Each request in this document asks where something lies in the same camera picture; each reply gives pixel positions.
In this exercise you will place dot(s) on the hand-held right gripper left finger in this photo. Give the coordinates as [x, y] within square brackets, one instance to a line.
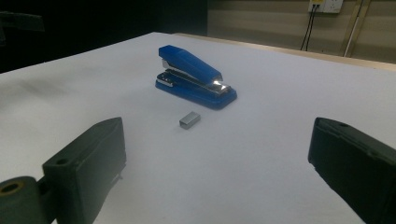
[84, 161]

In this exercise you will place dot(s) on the silver staple strip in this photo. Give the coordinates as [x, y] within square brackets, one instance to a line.
[190, 119]

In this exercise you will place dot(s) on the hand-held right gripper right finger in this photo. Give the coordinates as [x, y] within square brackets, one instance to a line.
[355, 168]

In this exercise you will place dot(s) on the beige vertical wall post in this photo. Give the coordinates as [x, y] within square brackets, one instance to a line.
[355, 28]

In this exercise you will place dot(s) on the white table sheet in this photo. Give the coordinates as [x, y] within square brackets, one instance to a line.
[249, 161]

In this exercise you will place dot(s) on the blue stapler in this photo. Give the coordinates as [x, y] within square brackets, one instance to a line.
[193, 67]

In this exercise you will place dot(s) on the white wall power socket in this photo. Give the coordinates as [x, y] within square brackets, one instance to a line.
[330, 5]

